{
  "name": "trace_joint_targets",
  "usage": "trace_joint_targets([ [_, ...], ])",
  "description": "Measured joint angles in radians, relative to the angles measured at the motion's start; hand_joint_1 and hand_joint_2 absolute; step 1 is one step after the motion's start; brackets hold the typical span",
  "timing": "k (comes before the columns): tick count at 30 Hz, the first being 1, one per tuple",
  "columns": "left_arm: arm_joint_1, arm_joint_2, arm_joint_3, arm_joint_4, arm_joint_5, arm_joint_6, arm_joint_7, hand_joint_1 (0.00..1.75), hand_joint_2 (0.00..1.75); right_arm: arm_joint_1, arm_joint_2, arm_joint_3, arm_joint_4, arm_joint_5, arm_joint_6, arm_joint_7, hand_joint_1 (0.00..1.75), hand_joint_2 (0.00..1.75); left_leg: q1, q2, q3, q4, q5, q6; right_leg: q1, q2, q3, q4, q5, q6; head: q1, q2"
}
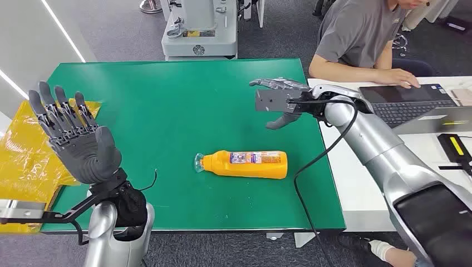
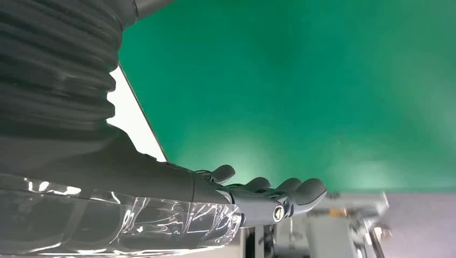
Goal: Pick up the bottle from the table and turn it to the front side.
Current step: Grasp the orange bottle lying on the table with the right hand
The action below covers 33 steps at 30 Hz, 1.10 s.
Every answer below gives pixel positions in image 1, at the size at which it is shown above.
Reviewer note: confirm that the yellow film-wrapped cardboard box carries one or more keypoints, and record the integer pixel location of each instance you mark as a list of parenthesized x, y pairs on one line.
[(25, 162)]

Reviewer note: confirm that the dark office chair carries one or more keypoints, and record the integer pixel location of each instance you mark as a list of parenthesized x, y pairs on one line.
[(413, 67)]

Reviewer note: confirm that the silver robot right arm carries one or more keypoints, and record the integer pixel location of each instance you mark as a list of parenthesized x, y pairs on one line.
[(398, 166)]

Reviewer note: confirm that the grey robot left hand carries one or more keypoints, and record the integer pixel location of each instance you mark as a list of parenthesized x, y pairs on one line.
[(83, 154)]

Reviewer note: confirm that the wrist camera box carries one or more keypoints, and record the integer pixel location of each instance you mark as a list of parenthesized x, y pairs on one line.
[(22, 210), (273, 100)]

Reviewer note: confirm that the green table mat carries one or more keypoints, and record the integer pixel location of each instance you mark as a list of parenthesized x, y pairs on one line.
[(177, 107)]

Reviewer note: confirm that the white furniture legs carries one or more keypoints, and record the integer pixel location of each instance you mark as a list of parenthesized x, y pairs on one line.
[(260, 11)]

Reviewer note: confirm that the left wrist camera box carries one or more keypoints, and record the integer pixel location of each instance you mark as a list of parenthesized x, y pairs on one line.
[(22, 210)]

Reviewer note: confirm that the person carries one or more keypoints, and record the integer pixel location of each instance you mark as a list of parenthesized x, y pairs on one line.
[(354, 33)]

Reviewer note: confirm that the white desk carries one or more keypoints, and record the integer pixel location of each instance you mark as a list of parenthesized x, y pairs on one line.
[(354, 184)]

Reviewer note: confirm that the grey machine base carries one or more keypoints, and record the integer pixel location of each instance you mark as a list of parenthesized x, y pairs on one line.
[(199, 40)]

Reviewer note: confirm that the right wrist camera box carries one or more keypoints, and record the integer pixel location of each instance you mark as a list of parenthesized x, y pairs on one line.
[(273, 100)]

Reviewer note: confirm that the chrome stand base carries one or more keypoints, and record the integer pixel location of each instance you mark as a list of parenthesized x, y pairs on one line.
[(149, 6)]

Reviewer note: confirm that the pale pink flat pad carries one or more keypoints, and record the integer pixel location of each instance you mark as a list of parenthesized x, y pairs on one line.
[(462, 96)]

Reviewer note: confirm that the white table foot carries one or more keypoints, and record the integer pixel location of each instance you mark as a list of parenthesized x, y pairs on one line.
[(304, 238)]

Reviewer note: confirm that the person's leg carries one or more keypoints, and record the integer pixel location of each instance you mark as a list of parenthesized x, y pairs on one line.
[(383, 250)]

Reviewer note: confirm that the black device with yellow label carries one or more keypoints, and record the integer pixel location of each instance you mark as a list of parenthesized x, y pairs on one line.
[(455, 147)]

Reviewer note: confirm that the person's right hand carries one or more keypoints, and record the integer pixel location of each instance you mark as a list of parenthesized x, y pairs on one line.
[(400, 78)]

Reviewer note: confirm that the dark grey laptop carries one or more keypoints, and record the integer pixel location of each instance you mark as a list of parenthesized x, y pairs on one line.
[(405, 107)]

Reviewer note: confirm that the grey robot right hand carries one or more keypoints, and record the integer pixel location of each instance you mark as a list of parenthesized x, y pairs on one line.
[(284, 84)]

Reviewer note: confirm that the orange detergent bottle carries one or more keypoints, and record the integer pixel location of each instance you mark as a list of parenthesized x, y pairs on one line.
[(250, 167)]

